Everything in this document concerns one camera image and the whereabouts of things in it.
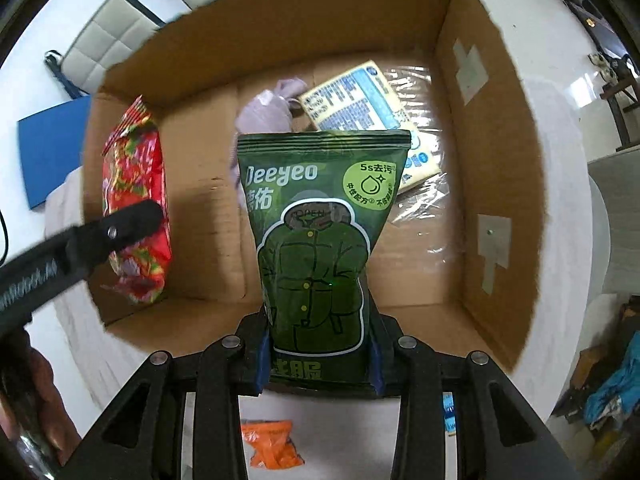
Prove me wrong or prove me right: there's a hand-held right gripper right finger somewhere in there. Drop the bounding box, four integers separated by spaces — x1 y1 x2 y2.
369 311 568 480

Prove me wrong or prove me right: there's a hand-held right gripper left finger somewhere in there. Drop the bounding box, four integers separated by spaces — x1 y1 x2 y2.
65 310 273 480

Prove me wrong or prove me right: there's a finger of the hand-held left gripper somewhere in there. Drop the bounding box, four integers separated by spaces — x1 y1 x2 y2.
70 199 167 277

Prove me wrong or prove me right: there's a red floral packet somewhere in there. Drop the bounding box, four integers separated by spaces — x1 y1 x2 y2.
101 94 173 307

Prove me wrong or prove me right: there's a brown cardboard box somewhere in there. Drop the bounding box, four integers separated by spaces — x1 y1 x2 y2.
82 0 548 376

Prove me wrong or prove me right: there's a green wipes packet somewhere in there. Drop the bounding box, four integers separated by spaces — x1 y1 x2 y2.
236 129 412 400

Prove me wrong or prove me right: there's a person's left hand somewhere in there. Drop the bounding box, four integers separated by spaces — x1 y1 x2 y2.
22 347 83 467

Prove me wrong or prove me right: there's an orange packet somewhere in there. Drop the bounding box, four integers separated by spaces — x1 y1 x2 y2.
240 419 306 470

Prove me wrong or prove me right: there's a blue labelled packet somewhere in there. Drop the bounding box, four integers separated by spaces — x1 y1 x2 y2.
442 392 459 437

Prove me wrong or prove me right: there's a blue flat board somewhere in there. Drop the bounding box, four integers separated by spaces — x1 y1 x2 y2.
17 95 93 211

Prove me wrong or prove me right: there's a clear plastic wrap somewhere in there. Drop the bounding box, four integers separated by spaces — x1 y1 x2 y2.
387 64 467 228

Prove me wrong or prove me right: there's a lavender cloth pouch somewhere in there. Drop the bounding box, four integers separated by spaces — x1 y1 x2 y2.
229 77 308 186

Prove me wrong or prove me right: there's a small cardboard box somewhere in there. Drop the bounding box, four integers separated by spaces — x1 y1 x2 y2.
570 344 617 392

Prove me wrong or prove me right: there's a blue cloth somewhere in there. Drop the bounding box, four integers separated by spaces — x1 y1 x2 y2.
585 359 640 432

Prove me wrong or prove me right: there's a yellow blue printed packet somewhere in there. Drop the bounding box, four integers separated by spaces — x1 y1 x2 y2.
299 59 443 196

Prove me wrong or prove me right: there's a wooden stool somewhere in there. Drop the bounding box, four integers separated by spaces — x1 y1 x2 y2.
587 52 640 152

